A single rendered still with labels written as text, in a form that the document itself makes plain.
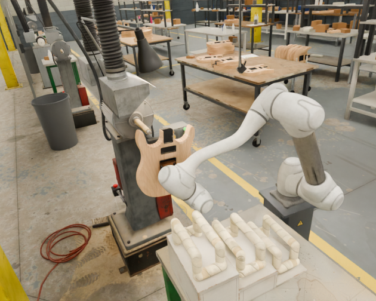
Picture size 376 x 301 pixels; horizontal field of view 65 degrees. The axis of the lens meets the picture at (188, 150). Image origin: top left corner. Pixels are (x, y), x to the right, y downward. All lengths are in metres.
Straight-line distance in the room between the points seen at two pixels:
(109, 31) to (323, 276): 1.37
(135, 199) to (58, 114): 2.44
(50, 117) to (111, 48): 2.98
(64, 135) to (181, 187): 3.43
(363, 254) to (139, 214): 1.76
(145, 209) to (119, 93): 1.16
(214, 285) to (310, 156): 0.79
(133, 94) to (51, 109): 3.00
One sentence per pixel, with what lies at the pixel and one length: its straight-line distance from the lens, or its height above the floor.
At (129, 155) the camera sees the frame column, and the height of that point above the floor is 0.94.
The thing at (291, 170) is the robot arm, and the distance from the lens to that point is 1.81.
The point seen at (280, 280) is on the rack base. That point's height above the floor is 0.94.
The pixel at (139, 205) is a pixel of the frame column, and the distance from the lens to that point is 2.29.
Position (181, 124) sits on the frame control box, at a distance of 1.97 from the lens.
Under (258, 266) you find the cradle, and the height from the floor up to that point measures 1.05.
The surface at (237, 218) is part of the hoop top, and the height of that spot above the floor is 1.13.
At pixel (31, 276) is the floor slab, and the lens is 2.84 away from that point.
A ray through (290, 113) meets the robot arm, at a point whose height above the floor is 1.43.
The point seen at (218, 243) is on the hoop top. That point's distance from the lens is 0.96.
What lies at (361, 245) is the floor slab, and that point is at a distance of 2.85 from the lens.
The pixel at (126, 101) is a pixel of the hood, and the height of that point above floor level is 1.47.
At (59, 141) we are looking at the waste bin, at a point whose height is 0.14.
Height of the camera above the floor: 1.91
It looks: 29 degrees down
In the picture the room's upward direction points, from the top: 5 degrees counter-clockwise
